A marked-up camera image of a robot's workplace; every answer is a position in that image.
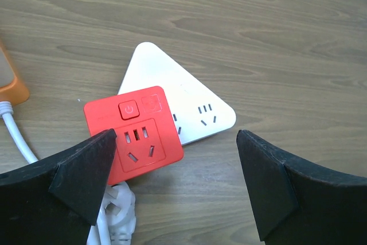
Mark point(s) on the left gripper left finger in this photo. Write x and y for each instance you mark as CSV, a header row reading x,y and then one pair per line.
x,y
57,199

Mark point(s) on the red cube socket adapter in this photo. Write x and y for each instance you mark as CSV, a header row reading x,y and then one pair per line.
x,y
146,136

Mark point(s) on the white triangular power strip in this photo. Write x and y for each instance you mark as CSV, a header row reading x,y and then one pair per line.
x,y
196,110

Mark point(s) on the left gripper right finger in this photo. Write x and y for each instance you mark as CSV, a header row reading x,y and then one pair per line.
x,y
295,201

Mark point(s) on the orange power strip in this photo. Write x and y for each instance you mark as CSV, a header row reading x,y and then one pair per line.
x,y
13,88

